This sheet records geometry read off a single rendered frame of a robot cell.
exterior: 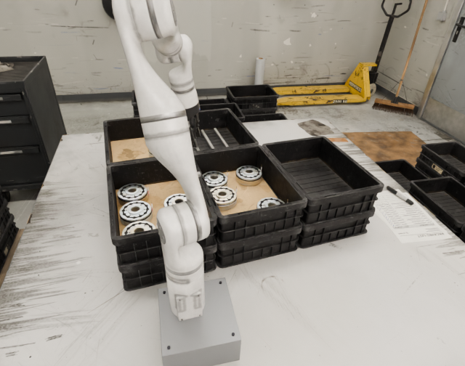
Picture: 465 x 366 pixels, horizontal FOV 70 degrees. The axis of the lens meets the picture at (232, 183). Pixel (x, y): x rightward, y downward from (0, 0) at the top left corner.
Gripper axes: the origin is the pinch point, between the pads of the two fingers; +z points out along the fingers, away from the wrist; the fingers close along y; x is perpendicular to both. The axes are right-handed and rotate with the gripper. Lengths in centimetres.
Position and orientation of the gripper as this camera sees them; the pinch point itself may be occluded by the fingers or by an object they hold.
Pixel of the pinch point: (195, 138)
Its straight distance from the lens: 116.9
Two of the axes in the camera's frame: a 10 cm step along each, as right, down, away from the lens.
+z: 1.1, 7.1, 6.9
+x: -9.9, 0.4, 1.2
